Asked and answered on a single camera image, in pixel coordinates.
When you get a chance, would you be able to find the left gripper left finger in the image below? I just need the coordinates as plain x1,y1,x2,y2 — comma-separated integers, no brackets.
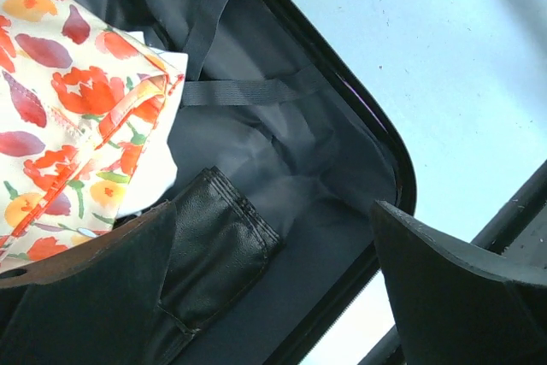
1,202,176,364

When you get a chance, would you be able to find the floral cloth pouch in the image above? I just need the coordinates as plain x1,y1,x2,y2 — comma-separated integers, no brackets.
1,0,188,271

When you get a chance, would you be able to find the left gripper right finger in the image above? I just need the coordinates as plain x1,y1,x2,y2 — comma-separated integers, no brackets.
371,202,546,364

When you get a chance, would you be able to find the yellow Pikachu hard-shell suitcase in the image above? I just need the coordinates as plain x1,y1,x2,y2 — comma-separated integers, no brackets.
75,0,416,364

